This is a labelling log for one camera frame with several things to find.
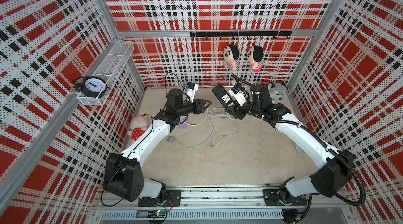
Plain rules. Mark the white alarm clock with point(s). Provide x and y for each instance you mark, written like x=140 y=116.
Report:
x=300 y=150

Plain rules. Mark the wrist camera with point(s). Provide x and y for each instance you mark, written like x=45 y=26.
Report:
x=191 y=88
x=239 y=93

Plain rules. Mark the pink skirt hanging doll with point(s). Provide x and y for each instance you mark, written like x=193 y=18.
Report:
x=255 y=56

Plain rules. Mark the pink plush red dress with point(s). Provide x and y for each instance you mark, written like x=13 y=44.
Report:
x=137 y=127

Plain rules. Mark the black power strip with cord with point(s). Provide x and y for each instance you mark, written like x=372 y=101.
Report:
x=219 y=113

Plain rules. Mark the purple power strip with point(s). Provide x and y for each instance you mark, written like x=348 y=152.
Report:
x=183 y=122

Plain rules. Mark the green circuit board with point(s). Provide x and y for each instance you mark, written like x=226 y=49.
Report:
x=153 y=213

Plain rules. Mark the blue shorts hanging doll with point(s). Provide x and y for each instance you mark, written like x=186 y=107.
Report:
x=231 y=56

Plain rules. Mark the white wire shelf basket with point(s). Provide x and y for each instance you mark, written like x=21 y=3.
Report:
x=108 y=67

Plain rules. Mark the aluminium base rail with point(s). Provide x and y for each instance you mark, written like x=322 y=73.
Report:
x=237 y=202

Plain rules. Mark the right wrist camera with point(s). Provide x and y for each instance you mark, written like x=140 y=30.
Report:
x=239 y=93

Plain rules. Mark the black hook rail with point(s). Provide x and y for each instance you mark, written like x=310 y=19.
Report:
x=208 y=34

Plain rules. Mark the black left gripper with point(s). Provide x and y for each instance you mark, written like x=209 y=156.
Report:
x=198 y=103

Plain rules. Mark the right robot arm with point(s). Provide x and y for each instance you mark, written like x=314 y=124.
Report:
x=335 y=176

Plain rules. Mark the black alarm clock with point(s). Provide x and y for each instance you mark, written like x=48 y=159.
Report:
x=91 y=87

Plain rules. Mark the grey white husky plush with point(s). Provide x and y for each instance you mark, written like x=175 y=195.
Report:
x=277 y=92

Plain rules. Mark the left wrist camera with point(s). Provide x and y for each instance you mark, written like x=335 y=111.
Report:
x=191 y=88

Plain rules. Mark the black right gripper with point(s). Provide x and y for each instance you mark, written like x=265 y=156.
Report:
x=236 y=109

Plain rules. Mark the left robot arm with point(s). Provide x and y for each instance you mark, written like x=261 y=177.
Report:
x=124 y=177

